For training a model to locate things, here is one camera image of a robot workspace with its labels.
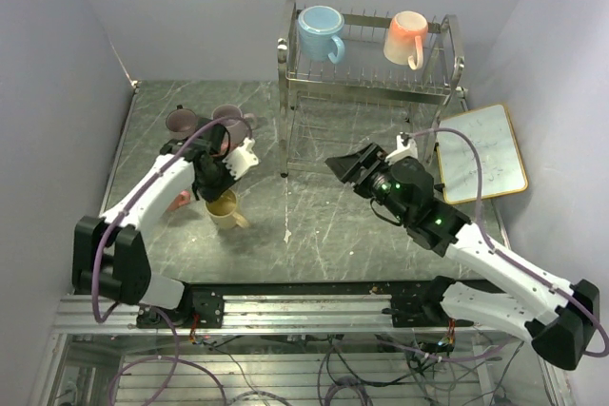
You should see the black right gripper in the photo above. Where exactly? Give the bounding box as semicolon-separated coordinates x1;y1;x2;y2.
326;142;411;224

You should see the salmon pink mug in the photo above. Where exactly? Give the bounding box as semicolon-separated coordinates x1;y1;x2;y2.
167;191;191;211

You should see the cream yellow mug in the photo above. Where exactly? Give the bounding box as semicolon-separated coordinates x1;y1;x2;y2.
205;189;250;230

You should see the light purple mug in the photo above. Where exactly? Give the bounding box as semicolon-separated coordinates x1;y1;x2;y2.
212;105;258;145

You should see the dark mauve mug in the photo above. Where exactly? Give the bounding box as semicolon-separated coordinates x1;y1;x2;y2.
165;105;199;141

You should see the blue mug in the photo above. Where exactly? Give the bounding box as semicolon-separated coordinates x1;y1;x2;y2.
297;6;345;64

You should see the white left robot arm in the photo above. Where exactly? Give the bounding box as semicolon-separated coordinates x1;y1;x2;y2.
71;119;259;327

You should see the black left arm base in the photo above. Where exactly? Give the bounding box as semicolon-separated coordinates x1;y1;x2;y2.
136;276;229;329

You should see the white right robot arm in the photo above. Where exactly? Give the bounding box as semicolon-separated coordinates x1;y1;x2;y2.
325;144;600;371

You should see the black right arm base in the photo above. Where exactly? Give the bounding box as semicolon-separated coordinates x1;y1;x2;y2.
381;276;456;328

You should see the metal two-tier dish rack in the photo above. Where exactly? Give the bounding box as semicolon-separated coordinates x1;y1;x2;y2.
277;0;465;178

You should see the orange white mug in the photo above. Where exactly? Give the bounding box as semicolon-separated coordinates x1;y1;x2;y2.
383;10;428;70

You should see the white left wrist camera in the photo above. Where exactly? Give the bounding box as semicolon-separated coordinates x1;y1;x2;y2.
222;138;260;182

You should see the whiteboard with yellow frame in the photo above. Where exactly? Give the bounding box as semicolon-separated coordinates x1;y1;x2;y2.
437;105;528;204

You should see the aluminium mounting rail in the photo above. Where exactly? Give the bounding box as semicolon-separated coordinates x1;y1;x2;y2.
51;292;553;336

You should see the wire shelf with cables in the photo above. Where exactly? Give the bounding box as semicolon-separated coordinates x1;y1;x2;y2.
31;330;574;405

